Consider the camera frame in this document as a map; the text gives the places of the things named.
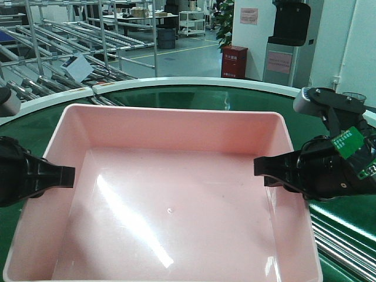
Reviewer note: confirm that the white rail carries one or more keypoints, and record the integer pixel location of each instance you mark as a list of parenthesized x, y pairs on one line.
[(47, 101), (205, 83)]

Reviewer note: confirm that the red fire extinguisher cabinet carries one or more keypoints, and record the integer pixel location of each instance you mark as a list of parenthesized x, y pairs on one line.
[(234, 59)]

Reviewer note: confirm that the pink wall notice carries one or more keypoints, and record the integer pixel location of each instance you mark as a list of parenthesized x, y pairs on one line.
[(249, 16)]

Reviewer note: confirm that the dark grey crate stack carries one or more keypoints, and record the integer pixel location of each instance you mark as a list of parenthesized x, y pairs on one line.
[(166, 38)]

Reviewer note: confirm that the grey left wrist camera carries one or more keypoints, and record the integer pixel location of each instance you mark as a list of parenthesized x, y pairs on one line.
[(10, 104)]

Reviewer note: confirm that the white control box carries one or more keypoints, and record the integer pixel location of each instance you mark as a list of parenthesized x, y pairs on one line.
[(77, 67)]

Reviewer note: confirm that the green potted plant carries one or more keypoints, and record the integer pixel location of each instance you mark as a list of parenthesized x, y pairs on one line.
[(224, 19)]

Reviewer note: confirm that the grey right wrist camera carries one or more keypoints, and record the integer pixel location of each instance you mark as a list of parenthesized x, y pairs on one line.
[(337, 112)]

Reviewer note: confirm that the steel conveyor rollers front right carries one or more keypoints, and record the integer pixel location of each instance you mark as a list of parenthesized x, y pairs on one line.
[(351, 251)]

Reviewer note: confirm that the green circuit board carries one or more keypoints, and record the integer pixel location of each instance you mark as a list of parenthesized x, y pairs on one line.
[(348, 142)]

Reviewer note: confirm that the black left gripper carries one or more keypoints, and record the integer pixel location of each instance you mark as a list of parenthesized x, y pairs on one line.
[(24, 175)]

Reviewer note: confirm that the roller rack shelving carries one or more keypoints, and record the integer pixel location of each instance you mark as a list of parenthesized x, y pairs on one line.
[(98, 38)]

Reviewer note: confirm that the green circular conveyor belt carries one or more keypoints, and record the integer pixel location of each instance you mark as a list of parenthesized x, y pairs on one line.
[(344, 228)]

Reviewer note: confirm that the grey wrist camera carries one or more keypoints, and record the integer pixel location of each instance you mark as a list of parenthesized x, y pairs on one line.
[(337, 112), (10, 104)]

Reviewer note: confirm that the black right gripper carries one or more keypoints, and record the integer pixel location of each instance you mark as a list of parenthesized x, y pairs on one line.
[(323, 174)]

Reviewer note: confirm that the mesh waste basket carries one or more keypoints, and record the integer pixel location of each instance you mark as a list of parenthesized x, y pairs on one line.
[(362, 98)]

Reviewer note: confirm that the white outer rail right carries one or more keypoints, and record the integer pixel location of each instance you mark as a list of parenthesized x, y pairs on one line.
[(205, 83)]

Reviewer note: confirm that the pink plastic bin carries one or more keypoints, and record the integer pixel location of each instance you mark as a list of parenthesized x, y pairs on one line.
[(164, 195)]

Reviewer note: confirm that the white outer rail left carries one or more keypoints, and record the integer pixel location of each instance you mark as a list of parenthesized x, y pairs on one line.
[(47, 101)]

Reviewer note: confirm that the white wire shelf cart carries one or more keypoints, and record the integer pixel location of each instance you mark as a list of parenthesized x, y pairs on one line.
[(191, 23)]

